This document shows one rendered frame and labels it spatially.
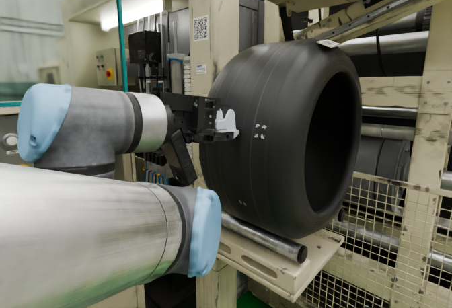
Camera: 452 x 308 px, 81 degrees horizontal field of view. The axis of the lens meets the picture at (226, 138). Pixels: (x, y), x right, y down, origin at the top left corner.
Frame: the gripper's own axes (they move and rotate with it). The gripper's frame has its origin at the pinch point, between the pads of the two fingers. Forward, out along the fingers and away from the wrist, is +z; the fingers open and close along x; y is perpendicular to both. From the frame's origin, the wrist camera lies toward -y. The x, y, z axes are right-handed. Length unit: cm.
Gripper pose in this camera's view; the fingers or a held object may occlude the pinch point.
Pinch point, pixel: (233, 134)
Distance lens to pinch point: 57.5
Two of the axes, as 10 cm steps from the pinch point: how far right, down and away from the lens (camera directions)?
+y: 0.8, -9.9, -1.1
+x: -7.4, -1.3, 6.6
